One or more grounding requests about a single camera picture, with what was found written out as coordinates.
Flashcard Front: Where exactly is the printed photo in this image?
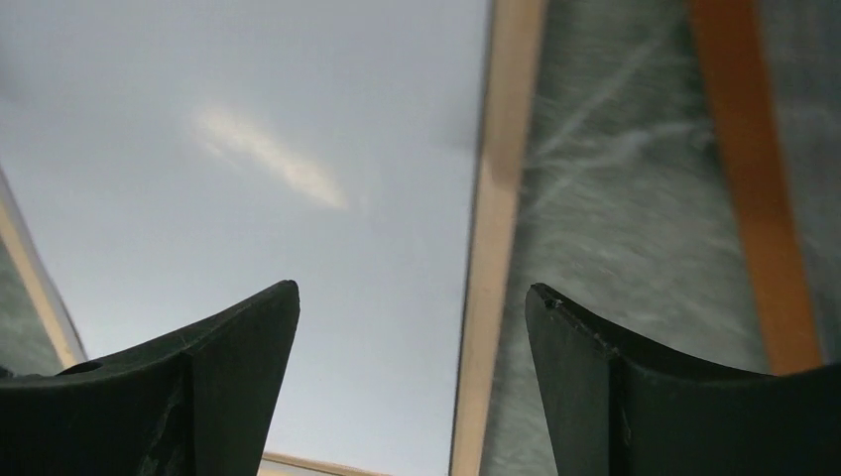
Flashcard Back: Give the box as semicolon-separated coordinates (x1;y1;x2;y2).
0;0;494;476

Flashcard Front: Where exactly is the orange wooden rack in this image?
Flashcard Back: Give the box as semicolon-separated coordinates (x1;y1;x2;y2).
688;0;823;375

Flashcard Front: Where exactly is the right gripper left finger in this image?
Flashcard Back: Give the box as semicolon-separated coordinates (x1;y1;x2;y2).
1;281;300;475

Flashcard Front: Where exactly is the wooden picture frame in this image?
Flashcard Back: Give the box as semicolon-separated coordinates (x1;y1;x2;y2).
0;0;549;476

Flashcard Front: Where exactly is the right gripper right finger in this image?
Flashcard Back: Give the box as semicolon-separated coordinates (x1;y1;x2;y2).
525;284;840;475

